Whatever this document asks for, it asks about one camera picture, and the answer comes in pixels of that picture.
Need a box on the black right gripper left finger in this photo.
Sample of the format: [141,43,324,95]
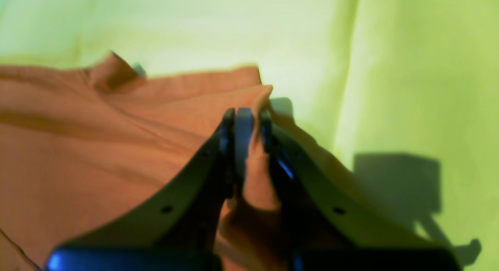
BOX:
[46,108,253,271]

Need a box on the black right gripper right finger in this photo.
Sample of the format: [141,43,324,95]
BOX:
[260,110,460,271]

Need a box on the terracotta orange T-shirt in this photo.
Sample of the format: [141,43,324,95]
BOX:
[0,51,351,271]

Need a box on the pale yellow table cloth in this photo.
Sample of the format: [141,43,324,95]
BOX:
[1,0,498,271]

